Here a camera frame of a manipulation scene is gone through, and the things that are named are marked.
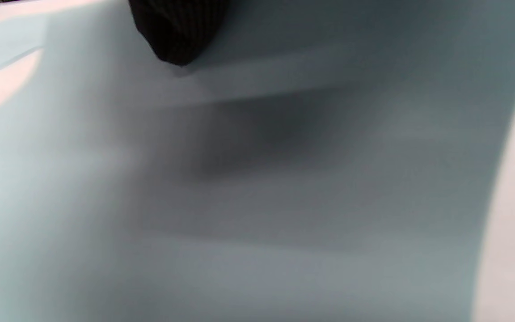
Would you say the person's right hand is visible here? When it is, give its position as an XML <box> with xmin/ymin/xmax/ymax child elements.
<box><xmin>128</xmin><ymin>0</ymin><xmax>231</xmax><ymax>68</ymax></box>

